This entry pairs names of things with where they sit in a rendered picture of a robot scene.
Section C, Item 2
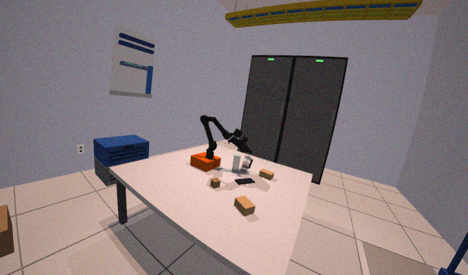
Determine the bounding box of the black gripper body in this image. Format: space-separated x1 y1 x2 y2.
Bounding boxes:
235 139 247 153

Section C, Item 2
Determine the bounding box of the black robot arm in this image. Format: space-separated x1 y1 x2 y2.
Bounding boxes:
200 115 248 160

